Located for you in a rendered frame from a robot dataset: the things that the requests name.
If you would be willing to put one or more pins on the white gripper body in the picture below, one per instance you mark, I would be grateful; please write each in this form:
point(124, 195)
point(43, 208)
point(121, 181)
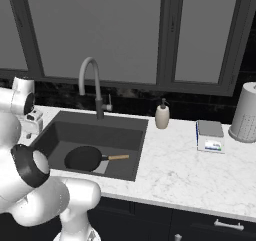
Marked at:
point(30, 127)

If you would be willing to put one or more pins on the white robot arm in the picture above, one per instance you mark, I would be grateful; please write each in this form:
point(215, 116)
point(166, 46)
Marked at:
point(20, 181)

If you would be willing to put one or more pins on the dark grey sink basin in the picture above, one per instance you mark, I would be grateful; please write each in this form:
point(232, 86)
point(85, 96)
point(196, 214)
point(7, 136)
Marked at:
point(100, 135)

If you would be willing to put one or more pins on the grey flat sponge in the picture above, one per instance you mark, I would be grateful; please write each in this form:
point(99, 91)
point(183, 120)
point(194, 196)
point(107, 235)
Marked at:
point(102, 167)

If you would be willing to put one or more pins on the grey curved tap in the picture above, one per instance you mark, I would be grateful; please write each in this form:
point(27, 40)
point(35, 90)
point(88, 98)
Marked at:
point(97, 85)

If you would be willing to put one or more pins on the dark grey framed window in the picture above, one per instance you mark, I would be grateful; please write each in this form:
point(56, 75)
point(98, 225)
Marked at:
point(100, 31)

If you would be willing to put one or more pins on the beige soap dispenser black pump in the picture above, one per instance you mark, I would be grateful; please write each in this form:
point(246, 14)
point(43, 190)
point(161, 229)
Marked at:
point(162, 116)

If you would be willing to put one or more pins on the dark cupboard door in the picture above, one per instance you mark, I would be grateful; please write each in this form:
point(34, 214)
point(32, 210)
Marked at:
point(133, 221)

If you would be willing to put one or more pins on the white blue box grey top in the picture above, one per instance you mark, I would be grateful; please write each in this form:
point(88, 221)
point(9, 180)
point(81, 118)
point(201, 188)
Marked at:
point(210, 135)

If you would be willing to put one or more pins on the silver cupboard knob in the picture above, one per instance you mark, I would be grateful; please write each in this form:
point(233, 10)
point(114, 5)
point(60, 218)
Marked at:
point(178, 237)

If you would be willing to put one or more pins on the dark drawer front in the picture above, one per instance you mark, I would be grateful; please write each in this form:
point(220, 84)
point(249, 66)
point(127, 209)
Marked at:
point(200, 228)

